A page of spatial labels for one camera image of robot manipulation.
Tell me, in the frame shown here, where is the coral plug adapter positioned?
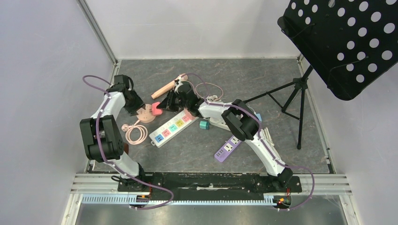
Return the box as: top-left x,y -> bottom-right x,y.
151,102 -> 163,116

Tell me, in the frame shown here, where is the pink cube socket adapter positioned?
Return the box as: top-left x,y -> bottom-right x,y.
185,113 -> 198,121

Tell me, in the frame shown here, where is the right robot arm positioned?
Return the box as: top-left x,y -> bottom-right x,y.
157,81 -> 293,191

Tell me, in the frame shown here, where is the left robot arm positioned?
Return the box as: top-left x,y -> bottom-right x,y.
79,75 -> 147,191

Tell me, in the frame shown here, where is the round pink socket hub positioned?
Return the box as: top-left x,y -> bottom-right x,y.
137,104 -> 156,123

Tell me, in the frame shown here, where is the white multicolour power strip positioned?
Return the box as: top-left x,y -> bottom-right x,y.
149,111 -> 196,148

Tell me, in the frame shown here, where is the teal usb charger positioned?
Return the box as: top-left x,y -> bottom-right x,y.
199,121 -> 210,130

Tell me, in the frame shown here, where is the brown wooden metronome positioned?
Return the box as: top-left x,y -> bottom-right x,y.
123,143 -> 129,155

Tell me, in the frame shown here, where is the white usb power strip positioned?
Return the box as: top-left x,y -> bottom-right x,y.
209,118 -> 230,131

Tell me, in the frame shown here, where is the purple power strip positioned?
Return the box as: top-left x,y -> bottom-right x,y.
214,136 -> 242,162

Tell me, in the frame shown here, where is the blue usb charger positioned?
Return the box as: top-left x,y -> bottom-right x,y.
255,113 -> 262,122

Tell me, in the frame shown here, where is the black music stand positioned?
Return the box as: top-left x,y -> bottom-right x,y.
242,0 -> 398,150

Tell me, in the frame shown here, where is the thin pink usb cable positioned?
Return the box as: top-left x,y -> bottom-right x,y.
192,81 -> 225,103

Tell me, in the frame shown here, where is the white cable plug bundle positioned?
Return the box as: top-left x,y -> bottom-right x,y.
206,95 -> 220,102

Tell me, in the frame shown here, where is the pink coiled hub cable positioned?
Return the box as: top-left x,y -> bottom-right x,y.
121,119 -> 149,145

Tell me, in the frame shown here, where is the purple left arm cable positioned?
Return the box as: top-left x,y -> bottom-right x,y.
82,75 -> 175,211

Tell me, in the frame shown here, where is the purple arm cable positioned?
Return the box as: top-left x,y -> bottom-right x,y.
185,73 -> 315,212
82,75 -> 175,211

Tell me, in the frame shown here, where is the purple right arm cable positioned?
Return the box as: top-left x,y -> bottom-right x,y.
185,73 -> 315,212

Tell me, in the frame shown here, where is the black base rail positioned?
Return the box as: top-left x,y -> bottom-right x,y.
111,172 -> 302,201

